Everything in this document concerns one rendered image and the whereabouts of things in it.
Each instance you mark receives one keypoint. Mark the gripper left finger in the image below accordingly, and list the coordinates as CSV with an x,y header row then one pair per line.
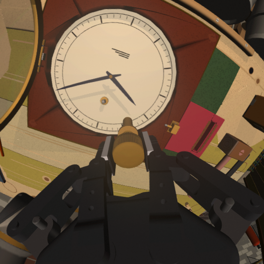
x,y
43,208

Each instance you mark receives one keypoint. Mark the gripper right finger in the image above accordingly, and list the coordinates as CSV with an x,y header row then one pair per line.
x,y
216,185

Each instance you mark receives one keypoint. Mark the brass clock key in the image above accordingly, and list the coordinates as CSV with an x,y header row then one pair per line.
x,y
127,148

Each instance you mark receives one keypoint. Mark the red ledge with slot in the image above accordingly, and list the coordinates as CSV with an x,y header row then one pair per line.
x,y
185,127

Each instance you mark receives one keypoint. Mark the brass door catch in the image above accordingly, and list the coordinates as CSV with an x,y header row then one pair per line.
x,y
174,127

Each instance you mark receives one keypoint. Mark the dark red clock case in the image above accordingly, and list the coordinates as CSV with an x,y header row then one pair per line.
x,y
185,53

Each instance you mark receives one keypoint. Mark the cream clock dial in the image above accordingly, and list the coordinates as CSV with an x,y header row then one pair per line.
x,y
99,45

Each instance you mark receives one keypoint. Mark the wooden mallet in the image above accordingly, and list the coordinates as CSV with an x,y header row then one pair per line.
x,y
237,148

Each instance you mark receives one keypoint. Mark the red cylinder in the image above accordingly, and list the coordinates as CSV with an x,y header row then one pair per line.
x,y
253,236

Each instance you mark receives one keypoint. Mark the dark brown box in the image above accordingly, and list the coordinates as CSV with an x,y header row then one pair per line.
x,y
255,113

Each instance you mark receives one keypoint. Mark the dark green pad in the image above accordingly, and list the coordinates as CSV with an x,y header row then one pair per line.
x,y
216,82

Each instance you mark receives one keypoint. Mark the brass winding arbor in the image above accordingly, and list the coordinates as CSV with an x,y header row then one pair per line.
x,y
104,100

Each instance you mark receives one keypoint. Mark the dark minute hand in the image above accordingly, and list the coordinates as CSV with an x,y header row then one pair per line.
x,y
82,83

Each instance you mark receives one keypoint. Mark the dark hour hand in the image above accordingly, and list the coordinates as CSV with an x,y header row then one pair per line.
x,y
123,90

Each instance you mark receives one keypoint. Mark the brass rimmed glass door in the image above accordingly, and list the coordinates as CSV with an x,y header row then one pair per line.
x,y
36,61

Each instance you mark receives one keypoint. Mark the brass door hinge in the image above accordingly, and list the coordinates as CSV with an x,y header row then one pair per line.
x,y
41,55

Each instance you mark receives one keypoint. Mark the dark grey cylinder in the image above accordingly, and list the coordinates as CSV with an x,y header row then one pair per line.
x,y
256,24

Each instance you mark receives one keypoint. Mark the tan wooden bench rail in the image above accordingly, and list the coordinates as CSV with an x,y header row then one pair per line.
x,y
231,31

